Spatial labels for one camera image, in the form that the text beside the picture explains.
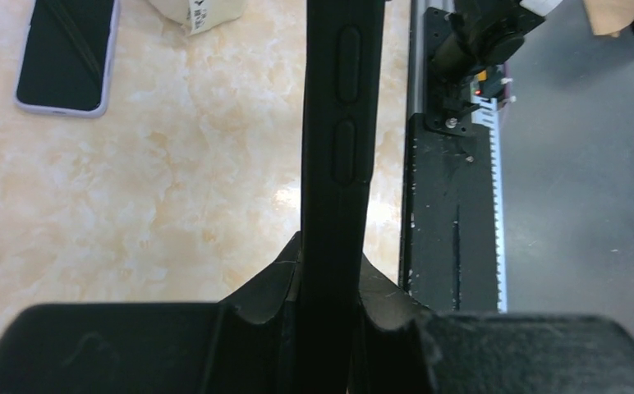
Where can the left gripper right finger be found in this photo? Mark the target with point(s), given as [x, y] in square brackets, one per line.
[401, 346]

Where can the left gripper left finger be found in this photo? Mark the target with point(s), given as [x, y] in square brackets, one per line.
[241, 344]

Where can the black phone case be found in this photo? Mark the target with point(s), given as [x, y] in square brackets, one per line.
[344, 42]

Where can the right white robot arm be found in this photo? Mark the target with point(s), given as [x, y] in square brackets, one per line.
[484, 33]

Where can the phone in lilac case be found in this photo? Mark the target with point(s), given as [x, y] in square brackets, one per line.
[66, 64]

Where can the paper cup with label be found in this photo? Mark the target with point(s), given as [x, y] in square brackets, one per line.
[198, 16]

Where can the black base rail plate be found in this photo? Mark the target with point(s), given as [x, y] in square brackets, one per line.
[452, 251]

